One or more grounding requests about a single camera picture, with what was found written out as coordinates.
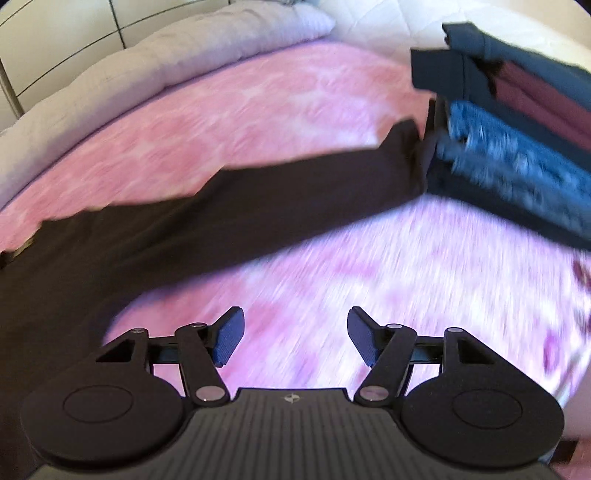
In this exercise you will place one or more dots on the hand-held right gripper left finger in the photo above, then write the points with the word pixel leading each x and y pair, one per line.
pixel 228 340

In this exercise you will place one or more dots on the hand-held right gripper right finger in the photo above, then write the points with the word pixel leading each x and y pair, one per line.
pixel 364 340

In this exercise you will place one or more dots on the dark grey garment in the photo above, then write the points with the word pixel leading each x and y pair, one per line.
pixel 184 230

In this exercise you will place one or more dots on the navy folded garment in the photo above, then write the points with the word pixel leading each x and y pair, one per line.
pixel 471 184

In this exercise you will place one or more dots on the pink floral blanket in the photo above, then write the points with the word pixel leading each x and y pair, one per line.
pixel 231 115

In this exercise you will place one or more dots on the dark teal folded garment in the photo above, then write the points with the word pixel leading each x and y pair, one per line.
pixel 503 48
pixel 448 74

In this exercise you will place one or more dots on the maroon folded garment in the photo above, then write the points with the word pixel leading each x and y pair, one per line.
pixel 531 94

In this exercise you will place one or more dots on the white quilted mattress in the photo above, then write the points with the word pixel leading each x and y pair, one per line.
pixel 392 18

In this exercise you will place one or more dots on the white wardrobe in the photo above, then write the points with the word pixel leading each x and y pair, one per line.
pixel 46 27

